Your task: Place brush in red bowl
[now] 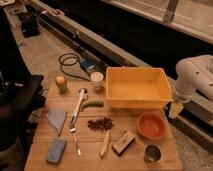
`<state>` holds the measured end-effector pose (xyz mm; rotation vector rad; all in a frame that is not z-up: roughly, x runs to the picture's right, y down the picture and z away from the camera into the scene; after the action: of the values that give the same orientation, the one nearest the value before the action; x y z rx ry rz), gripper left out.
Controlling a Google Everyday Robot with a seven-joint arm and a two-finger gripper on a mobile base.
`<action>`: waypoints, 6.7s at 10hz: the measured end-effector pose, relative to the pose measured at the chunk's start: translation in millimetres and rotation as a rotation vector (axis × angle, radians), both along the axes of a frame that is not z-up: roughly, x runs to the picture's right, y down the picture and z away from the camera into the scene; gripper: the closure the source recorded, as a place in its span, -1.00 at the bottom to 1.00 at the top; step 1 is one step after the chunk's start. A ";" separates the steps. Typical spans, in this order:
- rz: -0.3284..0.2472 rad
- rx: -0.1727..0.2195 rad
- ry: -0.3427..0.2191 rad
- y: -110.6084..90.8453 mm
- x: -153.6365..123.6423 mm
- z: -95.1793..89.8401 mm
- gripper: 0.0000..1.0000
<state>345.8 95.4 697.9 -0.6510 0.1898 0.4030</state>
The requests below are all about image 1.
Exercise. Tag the silver metal fork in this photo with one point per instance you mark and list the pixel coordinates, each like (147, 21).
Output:
(73, 131)

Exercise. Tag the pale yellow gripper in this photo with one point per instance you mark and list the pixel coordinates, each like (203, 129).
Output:
(175, 109)

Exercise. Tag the red bowl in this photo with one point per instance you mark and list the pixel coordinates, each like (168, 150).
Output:
(151, 126)

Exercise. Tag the blue sponge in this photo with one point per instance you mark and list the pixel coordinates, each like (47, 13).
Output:
(55, 151)

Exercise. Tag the wooden block eraser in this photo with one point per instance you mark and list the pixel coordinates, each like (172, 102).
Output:
(123, 142)

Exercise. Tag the small metal cup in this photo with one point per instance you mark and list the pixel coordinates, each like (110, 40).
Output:
(152, 154)

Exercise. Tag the blue box device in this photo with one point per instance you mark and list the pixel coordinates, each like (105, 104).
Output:
(88, 66)

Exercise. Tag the white cup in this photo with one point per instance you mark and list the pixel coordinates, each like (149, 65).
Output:
(97, 79)

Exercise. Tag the yellow plastic tub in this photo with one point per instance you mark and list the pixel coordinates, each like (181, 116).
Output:
(137, 87)

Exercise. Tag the green chili pepper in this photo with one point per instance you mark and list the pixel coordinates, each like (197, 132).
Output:
(92, 104)

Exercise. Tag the grey blue cloth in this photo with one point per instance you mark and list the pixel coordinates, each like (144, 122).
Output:
(56, 117)

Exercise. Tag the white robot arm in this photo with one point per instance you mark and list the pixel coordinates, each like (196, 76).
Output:
(194, 73)

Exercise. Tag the black box on floor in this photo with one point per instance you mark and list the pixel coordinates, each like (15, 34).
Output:
(29, 25)

